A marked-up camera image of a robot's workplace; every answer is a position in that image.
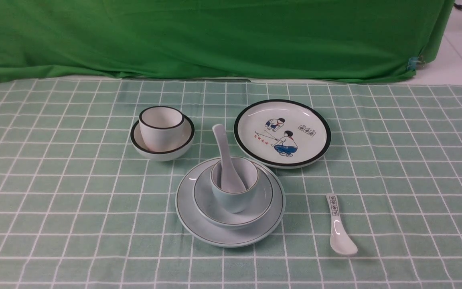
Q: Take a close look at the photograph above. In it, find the patterned white ceramic spoon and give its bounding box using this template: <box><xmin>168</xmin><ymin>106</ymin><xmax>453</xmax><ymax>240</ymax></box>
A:
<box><xmin>326</xmin><ymin>193</ymin><xmax>358</xmax><ymax>256</ymax></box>

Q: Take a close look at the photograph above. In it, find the illustrated black-rimmed plate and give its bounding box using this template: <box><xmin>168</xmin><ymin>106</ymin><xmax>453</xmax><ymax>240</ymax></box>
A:
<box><xmin>233</xmin><ymin>99</ymin><xmax>332</xmax><ymax>169</ymax></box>

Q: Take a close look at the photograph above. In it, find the black-rimmed white bowl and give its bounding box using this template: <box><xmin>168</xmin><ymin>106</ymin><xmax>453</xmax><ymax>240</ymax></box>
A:
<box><xmin>130</xmin><ymin>115</ymin><xmax>195</xmax><ymax>162</ymax></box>

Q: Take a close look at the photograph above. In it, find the blue binder clip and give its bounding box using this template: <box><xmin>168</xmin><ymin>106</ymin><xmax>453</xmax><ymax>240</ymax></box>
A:
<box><xmin>406</xmin><ymin>57</ymin><xmax>419</xmax><ymax>71</ymax></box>

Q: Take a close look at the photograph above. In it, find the green backdrop cloth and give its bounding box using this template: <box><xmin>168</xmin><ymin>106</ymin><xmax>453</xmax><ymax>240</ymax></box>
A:
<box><xmin>0</xmin><ymin>0</ymin><xmax>453</xmax><ymax>83</ymax></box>

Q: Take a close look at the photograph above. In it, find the black-rimmed white cup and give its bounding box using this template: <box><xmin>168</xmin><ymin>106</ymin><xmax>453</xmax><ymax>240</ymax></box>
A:
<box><xmin>139</xmin><ymin>106</ymin><xmax>184</xmax><ymax>152</ymax></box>

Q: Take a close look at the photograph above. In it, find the pale blue plate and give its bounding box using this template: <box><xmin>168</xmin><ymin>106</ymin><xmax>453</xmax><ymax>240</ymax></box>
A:
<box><xmin>175</xmin><ymin>158</ymin><xmax>286</xmax><ymax>248</ymax></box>

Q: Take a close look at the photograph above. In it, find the pale blue bowl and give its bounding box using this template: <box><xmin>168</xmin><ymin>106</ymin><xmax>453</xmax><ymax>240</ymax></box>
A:
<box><xmin>193</xmin><ymin>167</ymin><xmax>273</xmax><ymax>229</ymax></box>

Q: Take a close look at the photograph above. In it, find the green checkered tablecloth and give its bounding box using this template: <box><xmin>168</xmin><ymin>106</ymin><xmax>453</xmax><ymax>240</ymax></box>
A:
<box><xmin>0</xmin><ymin>79</ymin><xmax>462</xmax><ymax>289</ymax></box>

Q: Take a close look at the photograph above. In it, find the plain white ceramic spoon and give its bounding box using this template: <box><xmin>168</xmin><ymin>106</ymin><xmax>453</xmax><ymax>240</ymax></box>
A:
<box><xmin>212</xmin><ymin>123</ymin><xmax>246</xmax><ymax>193</ymax></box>

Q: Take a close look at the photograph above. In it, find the pale blue cup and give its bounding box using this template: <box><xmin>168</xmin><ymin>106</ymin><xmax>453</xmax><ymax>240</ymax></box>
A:
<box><xmin>210</xmin><ymin>156</ymin><xmax>260</xmax><ymax>213</ymax></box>

